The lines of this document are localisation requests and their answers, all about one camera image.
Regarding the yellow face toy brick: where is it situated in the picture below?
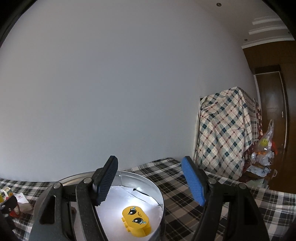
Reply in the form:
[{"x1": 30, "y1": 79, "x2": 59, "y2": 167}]
[{"x1": 121, "y1": 206, "x2": 152, "y2": 237}]

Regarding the white red small box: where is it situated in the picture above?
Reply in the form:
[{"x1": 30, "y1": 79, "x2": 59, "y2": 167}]
[{"x1": 15, "y1": 193, "x2": 33, "y2": 213}]

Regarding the round metal tin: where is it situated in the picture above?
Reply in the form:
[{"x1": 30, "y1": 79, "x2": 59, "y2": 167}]
[{"x1": 56, "y1": 170, "x2": 166, "y2": 241}]

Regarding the plaid cloth covered furniture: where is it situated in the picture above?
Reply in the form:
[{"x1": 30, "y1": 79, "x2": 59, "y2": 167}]
[{"x1": 193, "y1": 87, "x2": 260, "y2": 180}]

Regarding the plastic bag with toys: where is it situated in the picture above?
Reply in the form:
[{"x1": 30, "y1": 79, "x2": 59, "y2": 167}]
[{"x1": 247, "y1": 120, "x2": 275, "y2": 178}]

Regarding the black white plaid tablecloth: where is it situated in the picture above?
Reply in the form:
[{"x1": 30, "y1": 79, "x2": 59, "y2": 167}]
[{"x1": 1, "y1": 159, "x2": 295, "y2": 240}]

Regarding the brown wooden door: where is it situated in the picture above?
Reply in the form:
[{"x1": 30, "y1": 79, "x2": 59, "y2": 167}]
[{"x1": 255, "y1": 71, "x2": 288, "y2": 164}]

